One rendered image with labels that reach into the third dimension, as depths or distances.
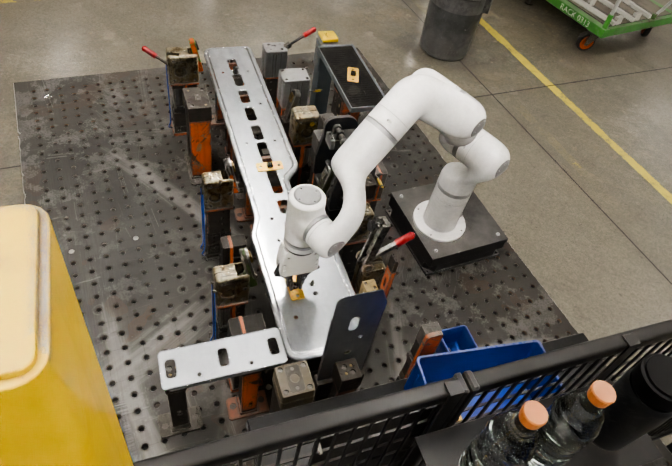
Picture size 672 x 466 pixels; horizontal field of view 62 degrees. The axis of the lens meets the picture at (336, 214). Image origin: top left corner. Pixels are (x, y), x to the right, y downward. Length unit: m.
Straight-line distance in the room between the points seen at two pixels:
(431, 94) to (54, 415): 1.10
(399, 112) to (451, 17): 3.16
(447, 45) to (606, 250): 1.94
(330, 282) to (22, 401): 1.29
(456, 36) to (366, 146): 3.28
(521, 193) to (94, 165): 2.41
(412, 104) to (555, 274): 2.12
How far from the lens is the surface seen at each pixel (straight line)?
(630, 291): 3.40
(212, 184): 1.68
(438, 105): 1.30
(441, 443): 0.88
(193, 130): 2.03
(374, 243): 1.42
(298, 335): 1.42
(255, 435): 0.72
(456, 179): 1.81
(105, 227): 2.05
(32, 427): 0.29
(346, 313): 1.13
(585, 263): 3.38
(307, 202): 1.21
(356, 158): 1.23
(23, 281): 0.28
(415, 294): 1.93
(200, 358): 1.38
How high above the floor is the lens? 2.21
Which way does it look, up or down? 46 degrees down
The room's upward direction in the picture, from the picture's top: 12 degrees clockwise
